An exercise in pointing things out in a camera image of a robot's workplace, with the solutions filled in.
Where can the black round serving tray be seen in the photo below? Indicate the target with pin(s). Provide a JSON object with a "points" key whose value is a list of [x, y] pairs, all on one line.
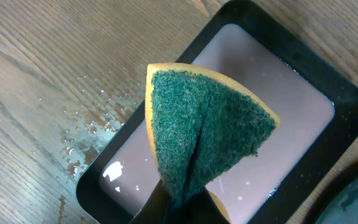
{"points": [[338, 202]]}

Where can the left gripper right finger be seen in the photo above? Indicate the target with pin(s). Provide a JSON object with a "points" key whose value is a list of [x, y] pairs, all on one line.
{"points": [[200, 209]]}

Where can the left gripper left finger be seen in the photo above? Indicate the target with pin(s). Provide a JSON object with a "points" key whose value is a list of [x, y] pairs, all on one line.
{"points": [[156, 208]]}

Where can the black rectangular water tray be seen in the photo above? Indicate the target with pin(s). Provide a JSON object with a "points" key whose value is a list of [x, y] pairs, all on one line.
{"points": [[317, 107]]}

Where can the green and orange sponge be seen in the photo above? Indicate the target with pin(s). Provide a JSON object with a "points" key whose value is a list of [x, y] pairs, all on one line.
{"points": [[200, 123]]}

